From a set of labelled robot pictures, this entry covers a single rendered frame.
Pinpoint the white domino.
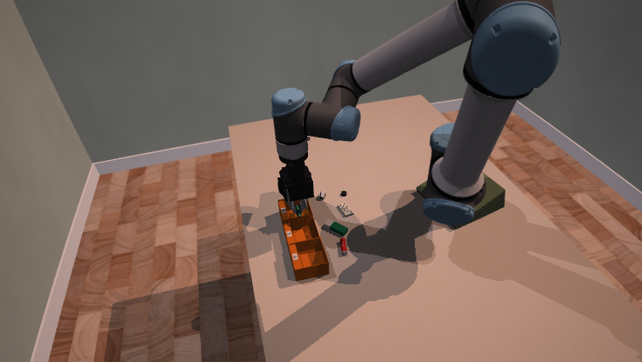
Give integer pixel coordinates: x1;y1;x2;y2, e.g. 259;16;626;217
338;202;353;217

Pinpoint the orange rack of bins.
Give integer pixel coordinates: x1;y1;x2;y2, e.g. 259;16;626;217
278;199;330;281

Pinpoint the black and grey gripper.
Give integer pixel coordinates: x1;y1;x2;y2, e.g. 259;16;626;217
278;151;314;214

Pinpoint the green and white eraser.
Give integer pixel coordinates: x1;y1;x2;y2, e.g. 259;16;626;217
324;219;348;236

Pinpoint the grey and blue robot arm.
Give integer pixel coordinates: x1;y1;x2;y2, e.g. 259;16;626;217
271;0;561;225

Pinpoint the red battery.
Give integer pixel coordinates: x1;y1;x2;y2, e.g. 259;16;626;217
340;238;347;255

